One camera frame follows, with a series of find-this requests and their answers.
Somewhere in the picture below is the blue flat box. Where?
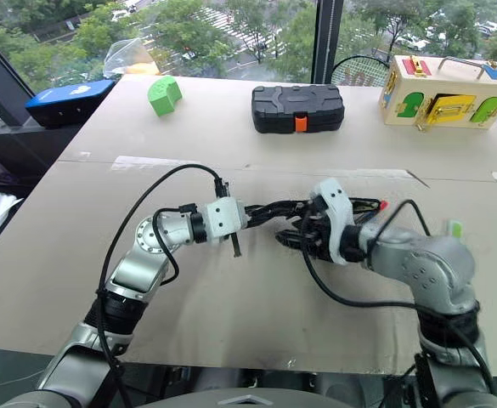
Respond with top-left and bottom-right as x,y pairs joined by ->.
25,78 -> 117,130

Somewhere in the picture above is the black badminton racket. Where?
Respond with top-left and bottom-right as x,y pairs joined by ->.
330,54 -> 392,88

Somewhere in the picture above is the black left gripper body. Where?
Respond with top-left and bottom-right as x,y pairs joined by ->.
242,203 -> 274,230

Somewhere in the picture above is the clear plastic bag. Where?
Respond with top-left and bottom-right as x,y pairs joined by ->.
103,37 -> 161,77

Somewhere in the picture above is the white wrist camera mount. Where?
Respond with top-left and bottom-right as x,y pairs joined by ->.
308,178 -> 356,265
200,197 -> 250,245

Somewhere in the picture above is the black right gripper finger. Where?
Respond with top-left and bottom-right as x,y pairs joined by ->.
274,227 -> 309,242
279,238 -> 315,258

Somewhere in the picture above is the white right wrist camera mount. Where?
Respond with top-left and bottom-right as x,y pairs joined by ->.
308,178 -> 356,265

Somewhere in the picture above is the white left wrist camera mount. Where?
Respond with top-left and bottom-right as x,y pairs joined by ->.
200,197 -> 250,245

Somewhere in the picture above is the wooden latch lock box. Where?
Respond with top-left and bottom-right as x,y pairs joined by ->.
377,54 -> 497,133

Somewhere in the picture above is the green curved plastic block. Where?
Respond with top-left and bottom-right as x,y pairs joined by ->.
147,75 -> 184,117

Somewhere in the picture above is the grey robot torso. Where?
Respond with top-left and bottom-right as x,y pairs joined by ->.
137,384 -> 444,408

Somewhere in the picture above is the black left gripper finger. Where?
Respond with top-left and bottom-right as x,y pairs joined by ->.
269,197 -> 315,213
267,209 -> 305,226

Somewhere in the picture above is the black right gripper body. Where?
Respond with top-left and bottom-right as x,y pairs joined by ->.
302,207 -> 339,263

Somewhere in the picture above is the black window frame post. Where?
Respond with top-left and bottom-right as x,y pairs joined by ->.
310,0 -> 345,85

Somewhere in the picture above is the black tool case orange latch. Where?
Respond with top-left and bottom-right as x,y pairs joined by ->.
250,83 -> 346,134

